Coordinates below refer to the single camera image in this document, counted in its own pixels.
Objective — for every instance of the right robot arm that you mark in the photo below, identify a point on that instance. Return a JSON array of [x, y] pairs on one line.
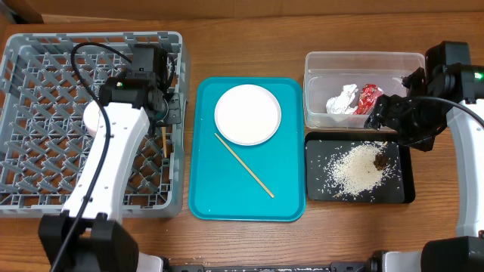
[[446, 93]]

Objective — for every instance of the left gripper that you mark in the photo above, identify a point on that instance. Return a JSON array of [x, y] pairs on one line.
[[172, 109]]

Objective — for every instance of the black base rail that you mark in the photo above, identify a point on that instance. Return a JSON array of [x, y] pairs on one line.
[[264, 267]]

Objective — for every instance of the clear plastic bin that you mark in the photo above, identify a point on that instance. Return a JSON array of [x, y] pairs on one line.
[[327, 72]]

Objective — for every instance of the teal plastic tray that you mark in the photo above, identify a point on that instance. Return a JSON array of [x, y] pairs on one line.
[[220, 188]]

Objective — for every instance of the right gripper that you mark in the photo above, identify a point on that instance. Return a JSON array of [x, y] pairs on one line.
[[385, 115]]

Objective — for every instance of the crumpled white tissue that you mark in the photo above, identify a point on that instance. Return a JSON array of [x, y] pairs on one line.
[[342, 104]]

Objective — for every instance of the wooden chopstick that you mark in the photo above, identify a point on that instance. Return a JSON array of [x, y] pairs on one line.
[[165, 153], [244, 165]]

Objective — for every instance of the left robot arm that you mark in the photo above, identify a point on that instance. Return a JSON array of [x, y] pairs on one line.
[[88, 234]]

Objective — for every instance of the grey plastic dish rack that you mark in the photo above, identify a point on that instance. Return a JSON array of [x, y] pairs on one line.
[[44, 143]]

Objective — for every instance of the red snack wrapper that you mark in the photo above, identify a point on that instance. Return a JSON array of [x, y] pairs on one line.
[[367, 99]]

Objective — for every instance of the black tray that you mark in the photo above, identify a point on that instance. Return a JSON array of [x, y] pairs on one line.
[[320, 144]]

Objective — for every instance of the rice and food scraps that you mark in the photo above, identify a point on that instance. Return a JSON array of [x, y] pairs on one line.
[[362, 167]]

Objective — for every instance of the large white plate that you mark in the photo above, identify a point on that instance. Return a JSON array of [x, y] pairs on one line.
[[247, 115]]

